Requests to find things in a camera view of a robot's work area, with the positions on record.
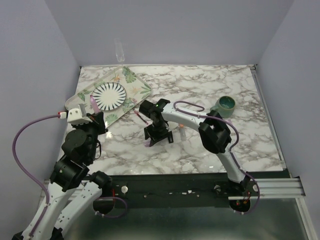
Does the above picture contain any pink thin pen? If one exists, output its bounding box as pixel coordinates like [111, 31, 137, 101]
[134, 110, 148, 125]

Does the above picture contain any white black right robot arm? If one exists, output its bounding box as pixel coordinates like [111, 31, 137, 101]
[139, 98, 252, 196]

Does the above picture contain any blue black highlighter pen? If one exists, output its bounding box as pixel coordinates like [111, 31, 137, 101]
[167, 131, 174, 144]

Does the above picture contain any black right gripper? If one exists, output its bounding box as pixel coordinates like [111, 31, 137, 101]
[143, 121, 171, 148]

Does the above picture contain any pink highlighter pen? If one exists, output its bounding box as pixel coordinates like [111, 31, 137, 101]
[90, 95, 100, 114]

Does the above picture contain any green ceramic cup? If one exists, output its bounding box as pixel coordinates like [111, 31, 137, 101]
[210, 95, 236, 118]

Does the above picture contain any orange clear marker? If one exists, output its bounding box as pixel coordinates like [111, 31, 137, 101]
[179, 126, 187, 141]

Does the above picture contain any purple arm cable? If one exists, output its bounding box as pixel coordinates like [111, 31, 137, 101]
[173, 100, 261, 216]
[12, 113, 128, 238]

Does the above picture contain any clear champagne glass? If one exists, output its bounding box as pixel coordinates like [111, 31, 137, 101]
[114, 38, 125, 65]

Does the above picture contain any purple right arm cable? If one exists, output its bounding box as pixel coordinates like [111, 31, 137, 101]
[173, 100, 261, 216]

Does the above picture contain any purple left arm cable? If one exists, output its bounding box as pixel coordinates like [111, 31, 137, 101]
[12, 113, 128, 238]

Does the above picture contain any blue striped white plate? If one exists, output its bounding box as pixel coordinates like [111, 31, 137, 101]
[92, 82, 127, 111]

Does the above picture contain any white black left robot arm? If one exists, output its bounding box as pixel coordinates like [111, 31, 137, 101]
[12, 107, 115, 240]

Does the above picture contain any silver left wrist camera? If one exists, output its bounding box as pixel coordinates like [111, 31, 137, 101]
[58, 103, 92, 126]

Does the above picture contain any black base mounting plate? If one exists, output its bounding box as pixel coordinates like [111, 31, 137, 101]
[102, 173, 258, 209]

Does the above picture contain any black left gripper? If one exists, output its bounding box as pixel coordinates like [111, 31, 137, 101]
[73, 111, 109, 162]

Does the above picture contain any floral rectangular tray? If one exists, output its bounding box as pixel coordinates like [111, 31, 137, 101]
[65, 66, 152, 127]

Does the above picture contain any purple pen cap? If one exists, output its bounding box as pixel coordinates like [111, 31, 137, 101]
[144, 139, 151, 148]

